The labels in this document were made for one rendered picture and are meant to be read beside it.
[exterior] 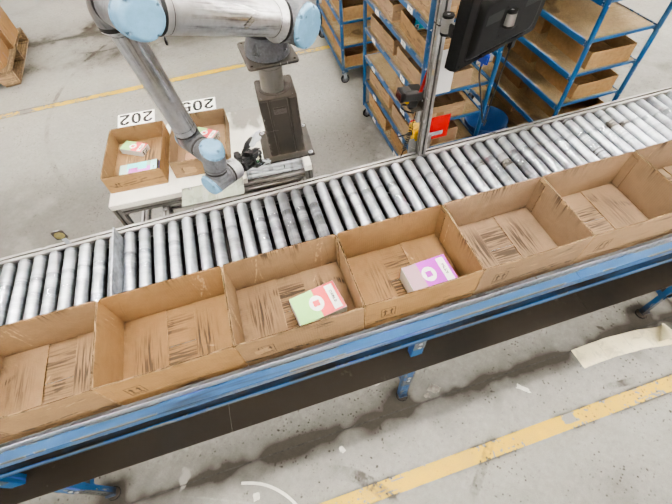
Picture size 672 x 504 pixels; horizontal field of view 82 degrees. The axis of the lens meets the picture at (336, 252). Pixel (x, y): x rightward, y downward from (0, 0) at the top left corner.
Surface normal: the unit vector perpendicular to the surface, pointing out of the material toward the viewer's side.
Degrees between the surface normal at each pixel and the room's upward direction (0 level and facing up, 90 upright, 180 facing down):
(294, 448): 0
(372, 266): 2
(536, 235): 0
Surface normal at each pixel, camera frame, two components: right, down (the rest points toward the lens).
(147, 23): 0.66, 0.60
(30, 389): -0.07, -0.57
